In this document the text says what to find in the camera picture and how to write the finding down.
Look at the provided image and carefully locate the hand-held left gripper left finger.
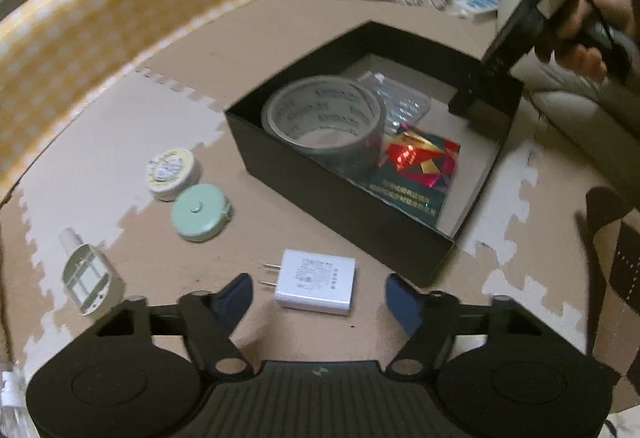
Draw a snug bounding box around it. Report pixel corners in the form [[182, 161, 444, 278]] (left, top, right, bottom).
[[92, 273, 256, 379]]

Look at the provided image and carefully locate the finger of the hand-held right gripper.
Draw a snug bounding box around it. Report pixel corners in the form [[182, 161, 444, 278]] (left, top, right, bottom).
[[447, 60, 511, 119]]

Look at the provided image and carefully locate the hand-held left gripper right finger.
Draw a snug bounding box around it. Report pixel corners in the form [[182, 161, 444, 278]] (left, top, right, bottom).
[[385, 274, 551, 381]]

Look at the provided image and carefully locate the clear blister pack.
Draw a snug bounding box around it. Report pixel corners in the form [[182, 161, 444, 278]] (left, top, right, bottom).
[[356, 70, 432, 131]]

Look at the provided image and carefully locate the white charger plug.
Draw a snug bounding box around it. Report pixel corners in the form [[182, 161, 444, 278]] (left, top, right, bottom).
[[257, 248, 357, 317]]

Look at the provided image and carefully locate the mint green tape measure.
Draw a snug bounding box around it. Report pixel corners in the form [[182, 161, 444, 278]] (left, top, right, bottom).
[[170, 184, 235, 243]]

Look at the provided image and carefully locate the colourful green red packet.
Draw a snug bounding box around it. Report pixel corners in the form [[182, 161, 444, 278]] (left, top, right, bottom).
[[367, 125, 462, 229]]

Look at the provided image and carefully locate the black cardboard box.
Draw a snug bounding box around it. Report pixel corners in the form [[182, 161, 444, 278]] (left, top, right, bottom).
[[224, 20, 524, 289]]

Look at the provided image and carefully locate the round cream tin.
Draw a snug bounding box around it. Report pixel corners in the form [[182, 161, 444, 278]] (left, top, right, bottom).
[[146, 147, 202, 203]]

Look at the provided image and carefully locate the grey-green small bottle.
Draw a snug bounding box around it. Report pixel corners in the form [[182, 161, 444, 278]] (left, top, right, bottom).
[[59, 228, 126, 317]]

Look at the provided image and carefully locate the grey tape roll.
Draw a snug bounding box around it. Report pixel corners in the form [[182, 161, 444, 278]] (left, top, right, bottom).
[[261, 74, 387, 169]]

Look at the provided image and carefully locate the clear spray bottle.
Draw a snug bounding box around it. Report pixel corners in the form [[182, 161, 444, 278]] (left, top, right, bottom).
[[0, 368, 26, 424]]

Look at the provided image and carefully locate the person's right hand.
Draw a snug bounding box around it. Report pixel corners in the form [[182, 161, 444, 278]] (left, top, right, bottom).
[[534, 0, 636, 82]]

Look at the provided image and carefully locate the blue white packet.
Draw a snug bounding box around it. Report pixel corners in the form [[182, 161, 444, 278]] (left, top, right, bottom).
[[454, 0, 501, 20]]

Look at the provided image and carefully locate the beige bean bag cushion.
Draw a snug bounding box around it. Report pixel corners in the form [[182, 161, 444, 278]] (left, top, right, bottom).
[[497, 0, 640, 199]]

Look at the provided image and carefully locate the beige white foam puzzle mat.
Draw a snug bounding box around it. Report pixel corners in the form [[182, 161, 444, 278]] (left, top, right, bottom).
[[0, 0, 640, 419]]

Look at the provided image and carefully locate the brown patterned cloth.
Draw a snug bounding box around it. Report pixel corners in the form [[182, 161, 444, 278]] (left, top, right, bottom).
[[574, 187, 640, 386]]

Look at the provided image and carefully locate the yellow checkered bed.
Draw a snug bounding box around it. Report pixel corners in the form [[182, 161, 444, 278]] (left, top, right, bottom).
[[0, 0, 281, 209]]

